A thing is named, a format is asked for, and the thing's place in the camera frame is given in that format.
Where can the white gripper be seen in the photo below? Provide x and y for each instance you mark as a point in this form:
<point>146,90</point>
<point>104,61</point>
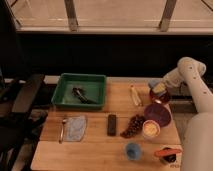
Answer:
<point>173,79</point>

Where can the yellow sponge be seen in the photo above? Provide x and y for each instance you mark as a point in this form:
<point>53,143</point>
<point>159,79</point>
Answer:
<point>159,88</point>

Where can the red bowl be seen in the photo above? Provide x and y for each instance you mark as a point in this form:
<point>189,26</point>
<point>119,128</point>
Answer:
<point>161,98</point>

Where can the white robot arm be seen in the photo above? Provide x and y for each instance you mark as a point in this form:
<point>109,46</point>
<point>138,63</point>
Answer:
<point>198,143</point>

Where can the pale banana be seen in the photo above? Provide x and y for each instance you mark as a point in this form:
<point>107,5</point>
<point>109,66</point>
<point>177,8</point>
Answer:
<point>135,96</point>

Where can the white cup yellow contents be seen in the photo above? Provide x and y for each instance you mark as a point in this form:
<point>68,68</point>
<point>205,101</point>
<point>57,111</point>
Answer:
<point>151,129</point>

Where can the bunch of dark grapes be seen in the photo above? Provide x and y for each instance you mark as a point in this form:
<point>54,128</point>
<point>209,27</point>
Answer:
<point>134,127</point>

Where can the black rectangular block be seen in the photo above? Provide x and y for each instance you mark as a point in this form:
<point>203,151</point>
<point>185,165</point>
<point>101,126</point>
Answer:
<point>112,125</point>

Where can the orange carrot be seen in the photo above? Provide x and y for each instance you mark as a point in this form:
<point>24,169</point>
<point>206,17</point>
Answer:
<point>166,152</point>

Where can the dark round container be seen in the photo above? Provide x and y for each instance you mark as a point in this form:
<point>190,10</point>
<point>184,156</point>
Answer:
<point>168,159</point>

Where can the green plastic tray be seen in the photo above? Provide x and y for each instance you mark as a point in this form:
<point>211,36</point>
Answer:
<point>93,86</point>

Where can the blue cup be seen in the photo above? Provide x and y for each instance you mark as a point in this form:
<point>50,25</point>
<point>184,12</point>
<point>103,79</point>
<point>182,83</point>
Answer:
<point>133,151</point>

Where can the dark utensil in tray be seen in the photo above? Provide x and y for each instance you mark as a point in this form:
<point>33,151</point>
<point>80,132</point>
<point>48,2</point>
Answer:
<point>78,92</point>

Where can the light blue cloth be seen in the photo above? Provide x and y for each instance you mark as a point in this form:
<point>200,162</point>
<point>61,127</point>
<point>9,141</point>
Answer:
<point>75,128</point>

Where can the metal spoon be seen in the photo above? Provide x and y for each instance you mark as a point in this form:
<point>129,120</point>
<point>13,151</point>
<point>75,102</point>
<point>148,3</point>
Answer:
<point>64,121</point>

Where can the black chair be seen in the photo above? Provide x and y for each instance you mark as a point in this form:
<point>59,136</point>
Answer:
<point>17,125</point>

